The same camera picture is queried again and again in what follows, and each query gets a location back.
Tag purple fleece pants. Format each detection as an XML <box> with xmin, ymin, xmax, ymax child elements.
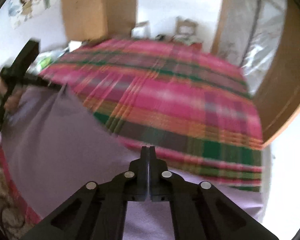
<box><xmin>0</xmin><ymin>86</ymin><xmax>266</xmax><ymax>240</ymax></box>

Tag person's left hand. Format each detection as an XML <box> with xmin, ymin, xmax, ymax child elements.
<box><xmin>4</xmin><ymin>88</ymin><xmax>24</xmax><ymax>112</ymax></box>

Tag white carton box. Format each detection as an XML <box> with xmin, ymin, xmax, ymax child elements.
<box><xmin>131</xmin><ymin>21</ymin><xmax>151</xmax><ymax>39</ymax></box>

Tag green tissue pack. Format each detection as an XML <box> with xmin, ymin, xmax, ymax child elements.
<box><xmin>37</xmin><ymin>56</ymin><xmax>53</xmax><ymax>70</ymax></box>

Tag plaid pink green bedsheet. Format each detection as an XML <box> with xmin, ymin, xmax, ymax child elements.
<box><xmin>0</xmin><ymin>37</ymin><xmax>265</xmax><ymax>225</ymax></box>

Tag wooden door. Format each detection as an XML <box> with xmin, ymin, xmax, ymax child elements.
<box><xmin>254</xmin><ymin>0</ymin><xmax>300</xmax><ymax>146</ymax></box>

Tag brown cardboard box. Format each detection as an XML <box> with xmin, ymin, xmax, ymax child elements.
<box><xmin>174</xmin><ymin>16</ymin><xmax>198</xmax><ymax>38</ymax></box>

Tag wooden wardrobe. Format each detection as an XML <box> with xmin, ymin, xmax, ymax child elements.
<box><xmin>61</xmin><ymin>0</ymin><xmax>137</xmax><ymax>41</ymax></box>

